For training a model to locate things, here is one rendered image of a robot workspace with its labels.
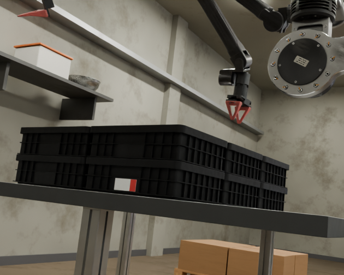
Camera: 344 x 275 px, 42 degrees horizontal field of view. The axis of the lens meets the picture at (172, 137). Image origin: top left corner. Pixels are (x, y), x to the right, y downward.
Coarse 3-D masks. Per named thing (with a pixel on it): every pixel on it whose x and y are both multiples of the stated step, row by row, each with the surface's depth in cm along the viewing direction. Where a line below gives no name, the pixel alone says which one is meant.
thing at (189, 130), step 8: (96, 128) 153; (104, 128) 151; (112, 128) 149; (120, 128) 147; (128, 128) 145; (136, 128) 143; (144, 128) 141; (152, 128) 139; (160, 128) 137; (168, 128) 135; (176, 128) 133; (184, 128) 133; (192, 128) 137; (200, 136) 141; (208, 136) 144; (216, 144) 149; (224, 144) 153
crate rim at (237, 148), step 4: (228, 144) 157; (232, 144) 158; (228, 148) 157; (232, 148) 158; (236, 148) 161; (240, 148) 163; (244, 148) 166; (240, 152) 163; (244, 152) 166; (248, 152) 169; (252, 152) 171; (256, 152) 174; (252, 156) 171; (256, 156) 174; (260, 156) 177; (260, 160) 180
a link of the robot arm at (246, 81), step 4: (236, 72) 183; (240, 72) 181; (244, 72) 181; (232, 76) 184; (236, 76) 183; (240, 76) 181; (244, 76) 180; (248, 76) 181; (232, 80) 184; (236, 80) 182; (240, 80) 180; (244, 80) 180; (248, 80) 181; (236, 84) 183; (240, 84) 181; (244, 84) 180; (248, 84) 182
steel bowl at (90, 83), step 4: (72, 76) 419; (76, 76) 417; (80, 76) 417; (84, 76) 418; (72, 80) 419; (76, 80) 418; (80, 80) 417; (84, 80) 418; (88, 80) 420; (92, 80) 422; (96, 80) 426; (80, 84) 419; (84, 84) 419; (88, 84) 421; (92, 84) 423; (96, 84) 427; (92, 88) 426; (96, 88) 432
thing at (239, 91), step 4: (236, 88) 181; (240, 88) 180; (244, 88) 180; (236, 92) 180; (240, 92) 180; (244, 92) 180; (228, 96) 179; (232, 96) 179; (236, 96) 177; (240, 96) 176; (244, 96) 180; (248, 100) 182
